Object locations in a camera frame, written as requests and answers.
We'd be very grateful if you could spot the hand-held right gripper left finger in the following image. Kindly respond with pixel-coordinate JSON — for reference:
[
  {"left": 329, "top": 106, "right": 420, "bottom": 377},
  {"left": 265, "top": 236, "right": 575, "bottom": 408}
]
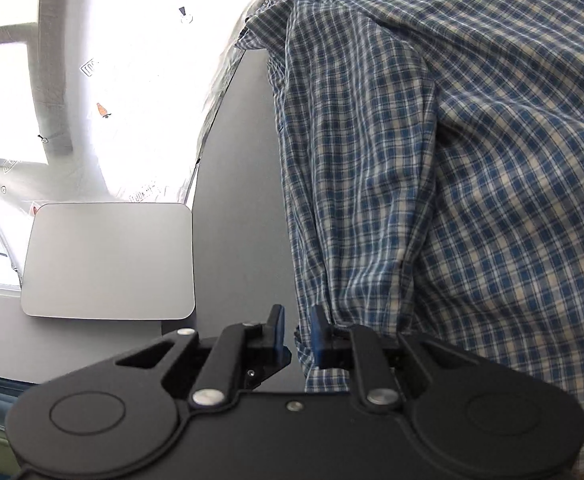
[{"left": 114, "top": 304, "right": 293, "bottom": 408}]

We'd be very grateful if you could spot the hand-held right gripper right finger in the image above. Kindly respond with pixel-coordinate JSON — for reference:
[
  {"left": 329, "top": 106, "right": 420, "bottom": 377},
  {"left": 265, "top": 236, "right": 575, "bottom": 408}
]
[{"left": 309, "top": 305, "right": 478, "bottom": 407}]

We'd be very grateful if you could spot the blue plaid button shirt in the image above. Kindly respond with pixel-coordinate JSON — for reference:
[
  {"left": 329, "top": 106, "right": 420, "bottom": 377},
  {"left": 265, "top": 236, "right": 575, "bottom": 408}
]
[{"left": 234, "top": 0, "right": 584, "bottom": 476}]

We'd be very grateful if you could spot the grey rounded square board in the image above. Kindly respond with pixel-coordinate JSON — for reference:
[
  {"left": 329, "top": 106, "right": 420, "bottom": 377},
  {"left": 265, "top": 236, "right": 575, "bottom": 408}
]
[{"left": 20, "top": 202, "right": 195, "bottom": 320}]

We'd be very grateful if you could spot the printed translucent plastic sheet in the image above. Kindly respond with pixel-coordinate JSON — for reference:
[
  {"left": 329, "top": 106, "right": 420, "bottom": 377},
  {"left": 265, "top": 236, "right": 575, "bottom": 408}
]
[{"left": 0, "top": 0, "right": 293, "bottom": 292}]

